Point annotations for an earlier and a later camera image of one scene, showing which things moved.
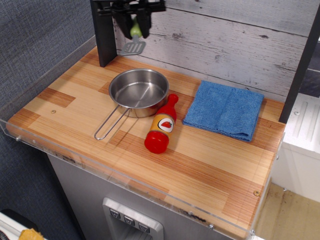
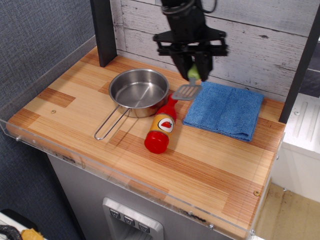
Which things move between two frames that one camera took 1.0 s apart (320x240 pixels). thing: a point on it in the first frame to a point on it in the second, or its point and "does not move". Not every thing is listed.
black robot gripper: x=123 y=9 to x=190 y=35
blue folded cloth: x=230 y=110 does not move
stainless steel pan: x=142 y=91 does not move
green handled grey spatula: x=135 y=47 to x=191 y=91
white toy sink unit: x=297 y=170 does not move
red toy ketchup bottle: x=157 y=140 does not move
